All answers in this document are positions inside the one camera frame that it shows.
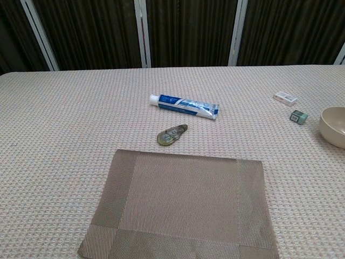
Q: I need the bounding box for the brown woven placemat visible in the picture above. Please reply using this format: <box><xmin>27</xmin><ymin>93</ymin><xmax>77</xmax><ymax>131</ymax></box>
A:
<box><xmin>77</xmin><ymin>149</ymin><xmax>280</xmax><ymax>259</ymax></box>

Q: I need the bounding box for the light brown bowl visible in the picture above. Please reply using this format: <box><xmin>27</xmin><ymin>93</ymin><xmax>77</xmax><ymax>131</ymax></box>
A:
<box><xmin>319</xmin><ymin>106</ymin><xmax>345</xmax><ymax>150</ymax></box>

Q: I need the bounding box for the blue white toothpaste tube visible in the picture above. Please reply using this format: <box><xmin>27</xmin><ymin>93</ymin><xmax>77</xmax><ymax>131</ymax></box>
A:
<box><xmin>149</xmin><ymin>93</ymin><xmax>220</xmax><ymax>121</ymax></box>

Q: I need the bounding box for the dark brown curtain panel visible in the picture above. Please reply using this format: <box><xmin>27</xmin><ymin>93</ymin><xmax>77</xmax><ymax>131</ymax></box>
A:
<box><xmin>0</xmin><ymin>0</ymin><xmax>51</xmax><ymax>76</ymax></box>
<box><xmin>145</xmin><ymin>0</ymin><xmax>240</xmax><ymax>68</ymax></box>
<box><xmin>32</xmin><ymin>0</ymin><xmax>143</xmax><ymax>71</ymax></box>
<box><xmin>236</xmin><ymin>0</ymin><xmax>345</xmax><ymax>67</ymax></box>

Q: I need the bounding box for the small white eraser box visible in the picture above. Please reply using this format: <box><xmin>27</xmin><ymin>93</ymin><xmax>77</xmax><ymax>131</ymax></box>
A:
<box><xmin>273</xmin><ymin>91</ymin><xmax>299</xmax><ymax>106</ymax></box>

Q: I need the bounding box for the beige woven tablecloth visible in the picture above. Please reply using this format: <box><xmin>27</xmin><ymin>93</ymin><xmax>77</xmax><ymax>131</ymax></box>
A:
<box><xmin>0</xmin><ymin>64</ymin><xmax>345</xmax><ymax>259</ymax></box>

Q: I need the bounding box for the small green cube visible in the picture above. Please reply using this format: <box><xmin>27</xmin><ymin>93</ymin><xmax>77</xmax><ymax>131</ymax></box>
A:
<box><xmin>290</xmin><ymin>110</ymin><xmax>309</xmax><ymax>125</ymax></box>

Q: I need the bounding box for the grey metal frame post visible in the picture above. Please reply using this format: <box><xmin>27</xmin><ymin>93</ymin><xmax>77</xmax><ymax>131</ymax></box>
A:
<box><xmin>134</xmin><ymin>0</ymin><xmax>152</xmax><ymax>69</ymax></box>
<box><xmin>227</xmin><ymin>0</ymin><xmax>249</xmax><ymax>67</ymax></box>
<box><xmin>333</xmin><ymin>42</ymin><xmax>345</xmax><ymax>65</ymax></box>
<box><xmin>20</xmin><ymin>0</ymin><xmax>60</xmax><ymax>72</ymax></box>

